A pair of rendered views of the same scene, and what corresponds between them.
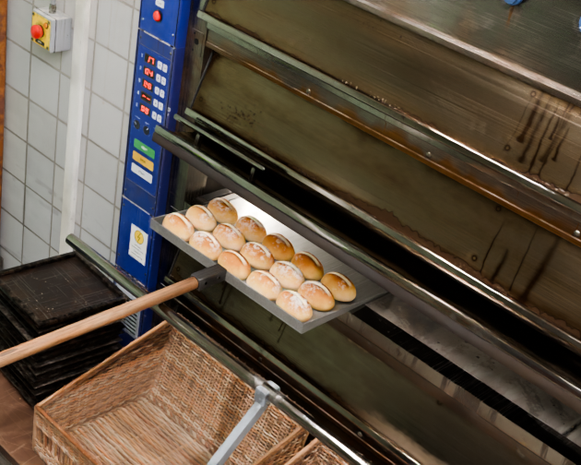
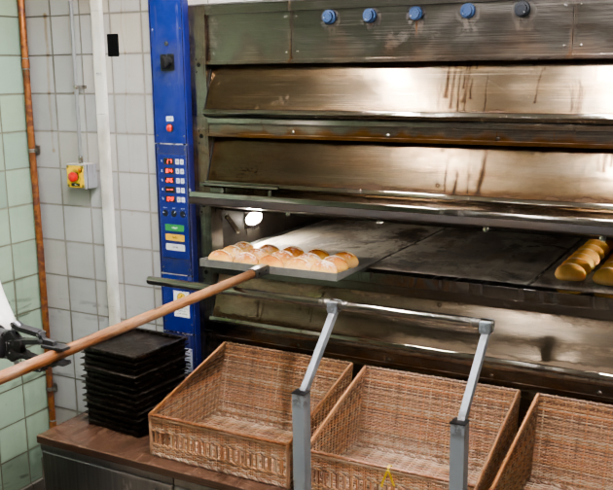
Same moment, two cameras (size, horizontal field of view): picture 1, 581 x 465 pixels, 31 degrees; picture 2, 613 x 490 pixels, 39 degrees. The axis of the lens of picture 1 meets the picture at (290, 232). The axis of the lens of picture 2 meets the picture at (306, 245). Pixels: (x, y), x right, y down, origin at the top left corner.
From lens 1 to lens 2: 1.15 m
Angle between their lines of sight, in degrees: 20
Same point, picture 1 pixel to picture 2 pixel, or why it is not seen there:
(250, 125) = (255, 173)
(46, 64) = (78, 207)
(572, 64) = (462, 39)
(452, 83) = (390, 84)
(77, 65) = (107, 193)
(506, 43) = (418, 45)
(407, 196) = (379, 168)
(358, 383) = (378, 320)
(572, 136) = (476, 81)
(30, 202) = (77, 322)
